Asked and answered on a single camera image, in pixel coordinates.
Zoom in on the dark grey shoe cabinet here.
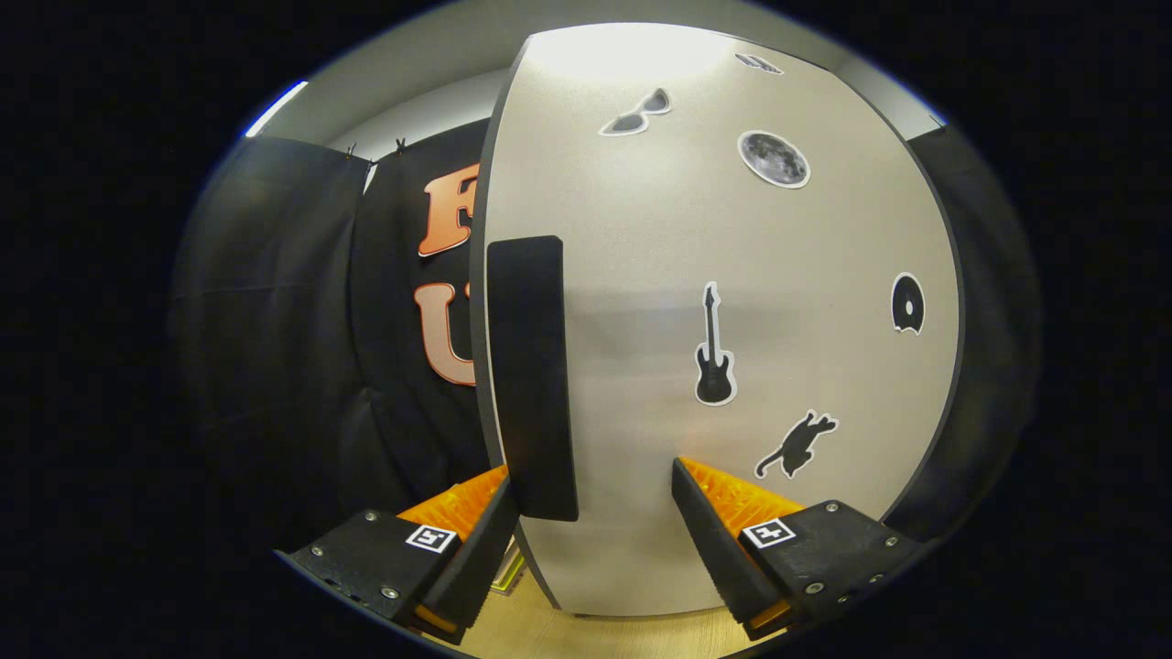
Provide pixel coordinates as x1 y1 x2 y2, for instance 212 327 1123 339
467 23 971 623

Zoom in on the black door handle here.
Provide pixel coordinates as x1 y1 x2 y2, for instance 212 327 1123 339
485 235 580 523

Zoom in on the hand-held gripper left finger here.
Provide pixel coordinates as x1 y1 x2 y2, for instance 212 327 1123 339
275 464 523 646

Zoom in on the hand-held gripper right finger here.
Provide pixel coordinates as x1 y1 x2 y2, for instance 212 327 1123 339
670 456 926 642

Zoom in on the ceiling light strip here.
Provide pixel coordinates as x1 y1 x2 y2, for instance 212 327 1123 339
243 80 310 138

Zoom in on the black backdrop cloth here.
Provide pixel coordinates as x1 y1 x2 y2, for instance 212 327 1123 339
169 119 1045 550

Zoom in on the yellow edged book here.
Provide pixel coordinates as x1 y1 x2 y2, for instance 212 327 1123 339
490 545 527 594

